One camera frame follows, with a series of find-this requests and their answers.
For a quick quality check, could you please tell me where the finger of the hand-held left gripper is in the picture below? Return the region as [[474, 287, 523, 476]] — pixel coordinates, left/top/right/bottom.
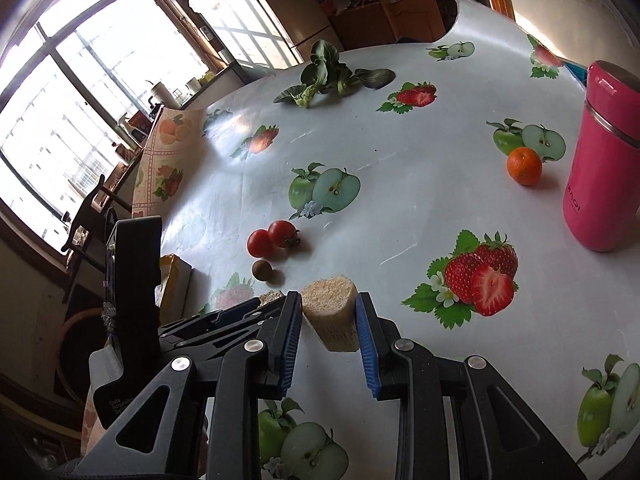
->
[[159, 311, 275, 362], [159, 297, 263, 341]]

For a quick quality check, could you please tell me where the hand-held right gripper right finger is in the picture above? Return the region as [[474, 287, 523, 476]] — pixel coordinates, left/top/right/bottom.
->
[[354, 291, 588, 480]]

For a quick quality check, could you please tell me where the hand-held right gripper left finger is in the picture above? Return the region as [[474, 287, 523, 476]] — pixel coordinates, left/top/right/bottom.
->
[[82, 290, 304, 480]]

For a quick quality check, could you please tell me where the long peeled sugarcane piece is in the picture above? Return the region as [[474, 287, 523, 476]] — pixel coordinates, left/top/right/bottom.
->
[[299, 275, 361, 353]]

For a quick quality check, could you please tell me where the white yellow-edged carton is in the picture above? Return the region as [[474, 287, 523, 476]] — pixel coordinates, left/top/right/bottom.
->
[[159, 254, 193, 326]]

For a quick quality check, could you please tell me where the brown longan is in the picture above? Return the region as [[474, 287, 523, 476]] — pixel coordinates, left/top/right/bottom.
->
[[251, 259, 275, 285]]

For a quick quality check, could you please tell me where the dark wooden chair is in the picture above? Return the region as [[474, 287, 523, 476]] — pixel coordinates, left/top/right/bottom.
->
[[60, 175, 133, 306]]

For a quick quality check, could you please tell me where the red cherry tomato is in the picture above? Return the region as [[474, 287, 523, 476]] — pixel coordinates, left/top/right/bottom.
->
[[247, 229, 276, 257], [267, 220, 301, 249]]

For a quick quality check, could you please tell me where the round wooden stool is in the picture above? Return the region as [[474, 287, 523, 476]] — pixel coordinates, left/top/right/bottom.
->
[[55, 307, 108, 406]]

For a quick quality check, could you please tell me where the orange-print table cloth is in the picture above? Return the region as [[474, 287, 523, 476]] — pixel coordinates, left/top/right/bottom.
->
[[132, 107, 208, 216]]

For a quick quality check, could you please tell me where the fruit-print plastic tablecloth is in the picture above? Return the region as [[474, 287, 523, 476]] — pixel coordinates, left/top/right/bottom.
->
[[80, 0, 640, 480]]

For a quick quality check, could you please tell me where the white kettle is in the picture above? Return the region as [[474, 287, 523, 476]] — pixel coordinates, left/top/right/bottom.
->
[[146, 80, 173, 111]]

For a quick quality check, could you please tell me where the large framed window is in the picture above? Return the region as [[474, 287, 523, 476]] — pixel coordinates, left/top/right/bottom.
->
[[0, 0, 301, 261]]

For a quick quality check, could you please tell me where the orange tangerine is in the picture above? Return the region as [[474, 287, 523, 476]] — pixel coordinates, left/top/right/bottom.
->
[[506, 146, 543, 187]]

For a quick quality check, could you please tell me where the leafy green vegetable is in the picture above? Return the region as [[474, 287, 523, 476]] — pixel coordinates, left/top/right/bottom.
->
[[274, 40, 397, 109]]

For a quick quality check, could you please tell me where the pink thermos flask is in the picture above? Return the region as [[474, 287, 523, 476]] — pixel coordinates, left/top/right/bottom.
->
[[562, 60, 640, 252]]

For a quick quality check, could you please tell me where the tall tan cabinet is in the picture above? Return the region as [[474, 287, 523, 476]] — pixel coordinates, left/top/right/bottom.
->
[[235, 0, 333, 66]]

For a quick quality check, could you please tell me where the wooden cabinet with glass door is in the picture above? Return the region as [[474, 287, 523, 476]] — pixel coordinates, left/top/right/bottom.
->
[[320, 0, 446, 51]]

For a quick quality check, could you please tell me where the blue flat item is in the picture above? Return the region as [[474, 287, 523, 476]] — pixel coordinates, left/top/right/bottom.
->
[[562, 57, 593, 86]]

